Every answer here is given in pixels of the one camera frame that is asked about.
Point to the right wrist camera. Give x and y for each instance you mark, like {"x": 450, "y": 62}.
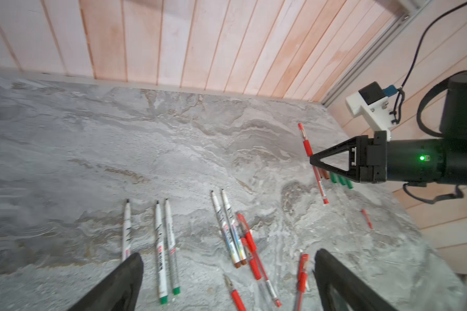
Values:
{"x": 372, "y": 103}

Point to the green pen cap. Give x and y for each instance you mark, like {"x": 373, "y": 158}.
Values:
{"x": 342, "y": 180}
{"x": 349, "y": 184}
{"x": 333, "y": 177}

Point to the brown marker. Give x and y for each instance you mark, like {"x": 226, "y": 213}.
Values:
{"x": 226, "y": 232}
{"x": 234, "y": 228}

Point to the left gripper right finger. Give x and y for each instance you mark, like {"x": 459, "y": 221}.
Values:
{"x": 340, "y": 289}

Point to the red gel pen long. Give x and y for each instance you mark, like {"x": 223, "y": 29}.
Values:
{"x": 302, "y": 280}

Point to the green marker pen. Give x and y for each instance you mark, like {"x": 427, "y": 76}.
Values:
{"x": 127, "y": 228}
{"x": 171, "y": 242}
{"x": 161, "y": 262}

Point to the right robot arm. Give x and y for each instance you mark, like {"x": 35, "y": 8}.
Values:
{"x": 452, "y": 130}

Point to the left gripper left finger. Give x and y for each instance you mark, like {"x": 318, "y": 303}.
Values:
{"x": 117, "y": 291}

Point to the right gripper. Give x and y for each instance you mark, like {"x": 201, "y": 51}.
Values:
{"x": 376, "y": 160}

